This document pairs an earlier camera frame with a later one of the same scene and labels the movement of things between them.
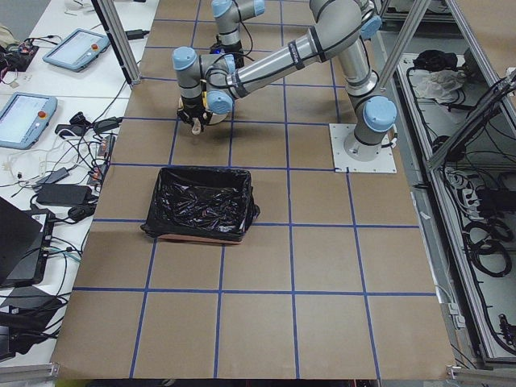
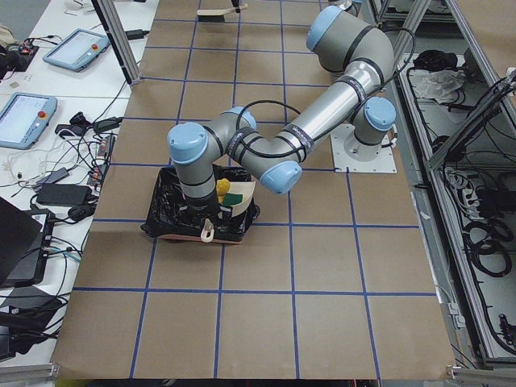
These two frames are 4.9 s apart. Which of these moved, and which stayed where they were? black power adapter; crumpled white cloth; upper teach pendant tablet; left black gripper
Moved: left black gripper
Stayed: crumpled white cloth; black power adapter; upper teach pendant tablet
